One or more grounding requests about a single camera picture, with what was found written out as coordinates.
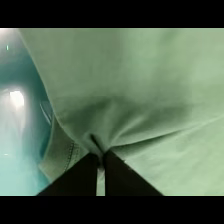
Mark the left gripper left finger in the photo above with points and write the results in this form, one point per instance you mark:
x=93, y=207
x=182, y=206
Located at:
x=75, y=180

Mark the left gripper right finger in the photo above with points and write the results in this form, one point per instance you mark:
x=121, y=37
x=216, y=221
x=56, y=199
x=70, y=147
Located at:
x=126, y=180

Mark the green T-shirt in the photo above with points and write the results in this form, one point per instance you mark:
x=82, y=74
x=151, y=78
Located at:
x=140, y=93

